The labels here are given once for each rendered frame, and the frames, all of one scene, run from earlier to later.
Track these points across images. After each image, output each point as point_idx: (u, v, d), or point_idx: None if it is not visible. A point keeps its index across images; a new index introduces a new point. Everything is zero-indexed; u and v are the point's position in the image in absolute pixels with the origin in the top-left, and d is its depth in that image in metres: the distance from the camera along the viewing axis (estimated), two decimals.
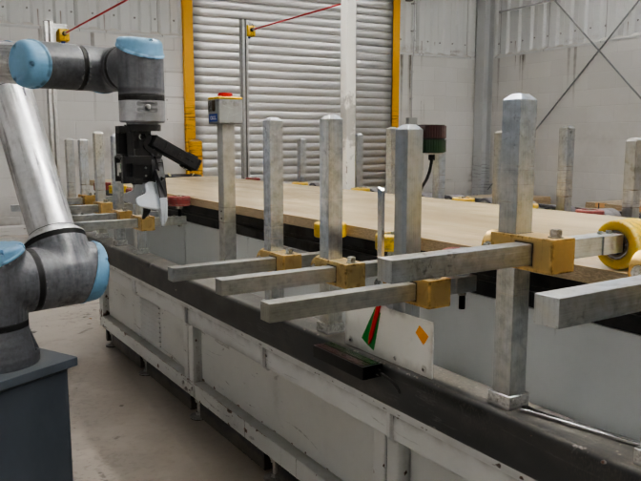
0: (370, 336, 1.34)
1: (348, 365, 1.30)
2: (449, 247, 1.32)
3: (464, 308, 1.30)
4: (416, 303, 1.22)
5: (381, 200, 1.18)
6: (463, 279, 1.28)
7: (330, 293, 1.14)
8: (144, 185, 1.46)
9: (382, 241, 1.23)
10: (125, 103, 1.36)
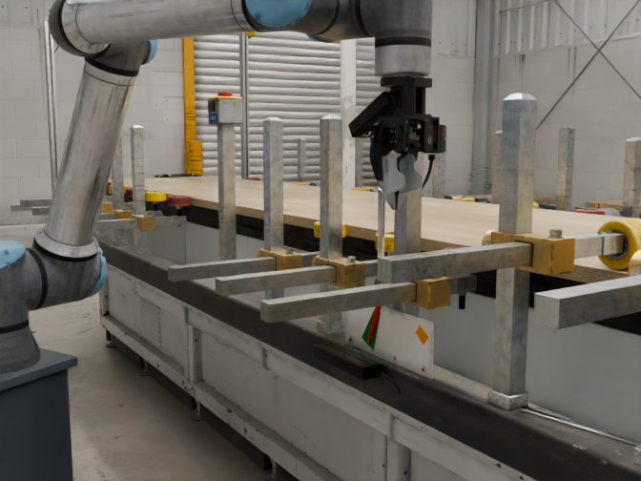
0: (370, 336, 1.34)
1: (348, 365, 1.30)
2: (449, 247, 1.32)
3: (464, 308, 1.30)
4: (416, 303, 1.22)
5: (381, 201, 1.18)
6: (463, 279, 1.28)
7: (330, 293, 1.14)
8: (388, 161, 1.14)
9: (382, 242, 1.23)
10: (430, 51, 1.10)
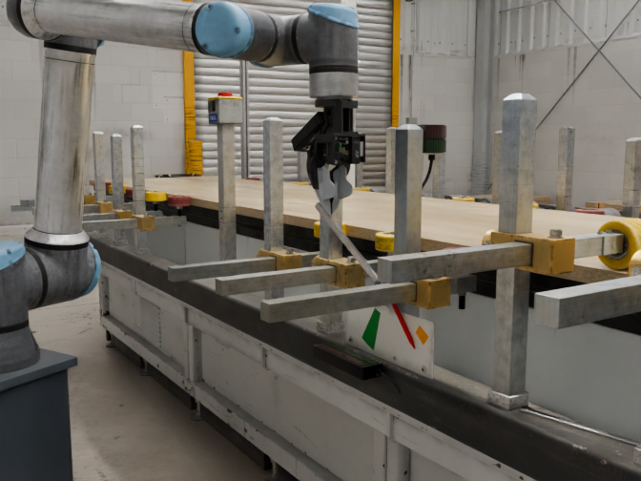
0: (409, 339, 1.24)
1: (348, 365, 1.30)
2: (449, 247, 1.32)
3: (464, 308, 1.30)
4: (416, 303, 1.22)
5: (322, 211, 1.34)
6: (463, 279, 1.28)
7: (330, 293, 1.14)
8: (323, 173, 1.31)
9: (350, 242, 1.31)
10: (356, 76, 1.27)
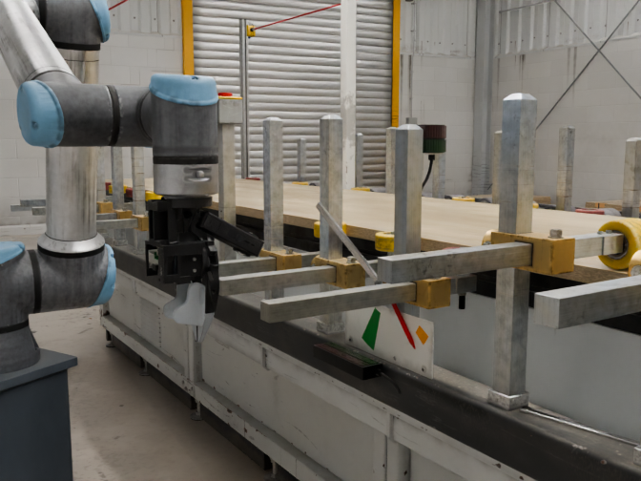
0: (409, 339, 1.24)
1: (348, 365, 1.30)
2: (449, 247, 1.32)
3: (464, 308, 1.30)
4: (416, 303, 1.22)
5: (323, 211, 1.34)
6: (463, 279, 1.28)
7: (330, 293, 1.14)
8: None
9: (350, 242, 1.31)
10: (166, 169, 0.94)
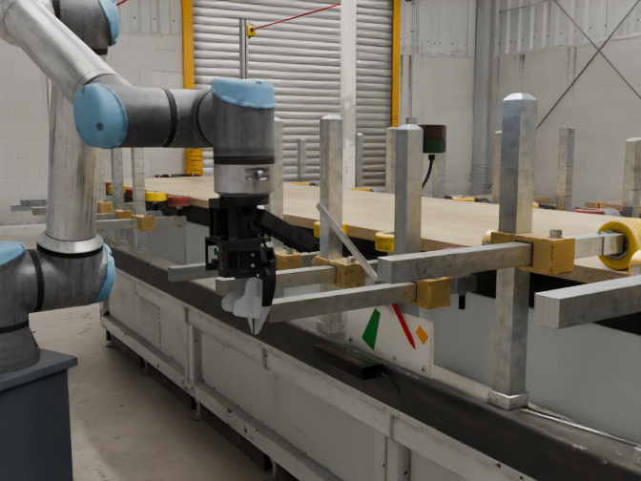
0: (409, 339, 1.24)
1: (348, 365, 1.30)
2: (449, 247, 1.32)
3: (464, 308, 1.30)
4: (416, 303, 1.22)
5: (323, 211, 1.34)
6: (463, 279, 1.28)
7: (330, 293, 1.14)
8: (247, 281, 1.08)
9: (350, 242, 1.31)
10: (227, 169, 0.99)
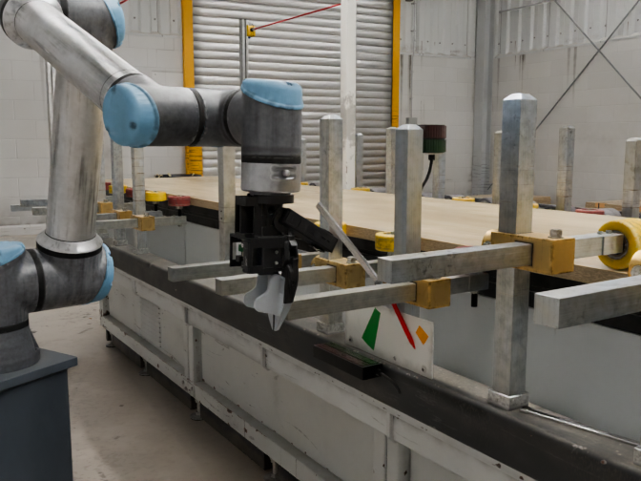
0: (409, 339, 1.24)
1: (348, 365, 1.30)
2: (462, 246, 1.34)
3: (476, 306, 1.32)
4: (416, 303, 1.22)
5: (323, 211, 1.34)
6: (475, 277, 1.29)
7: (346, 291, 1.16)
8: (269, 278, 1.10)
9: (350, 242, 1.31)
10: (256, 168, 1.01)
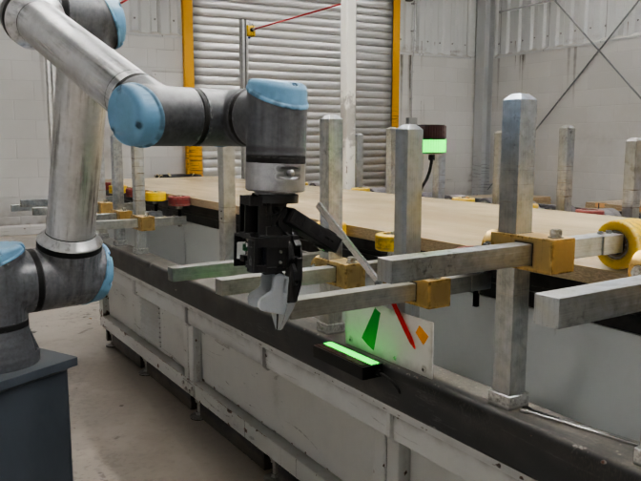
0: (409, 339, 1.24)
1: (348, 365, 1.30)
2: (464, 245, 1.34)
3: (478, 306, 1.32)
4: (416, 303, 1.22)
5: (323, 211, 1.34)
6: (478, 277, 1.30)
7: (349, 290, 1.16)
8: (273, 278, 1.10)
9: (350, 242, 1.31)
10: (260, 167, 1.02)
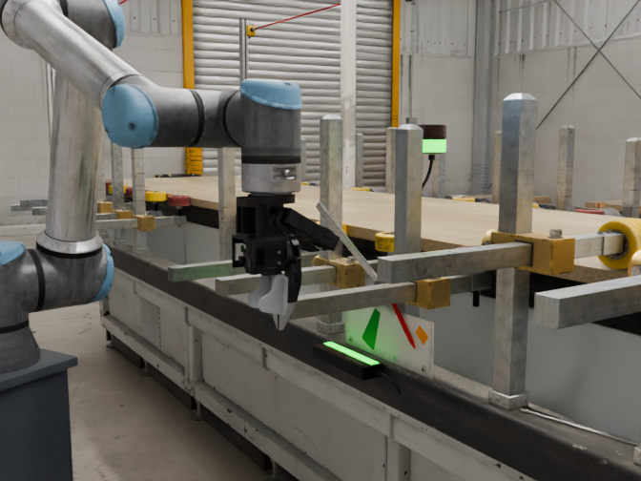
0: (409, 339, 1.24)
1: (348, 365, 1.30)
2: (464, 245, 1.34)
3: (478, 306, 1.32)
4: (416, 303, 1.22)
5: (323, 211, 1.34)
6: (478, 277, 1.30)
7: (350, 290, 1.16)
8: (272, 278, 1.10)
9: (350, 242, 1.31)
10: (256, 168, 1.02)
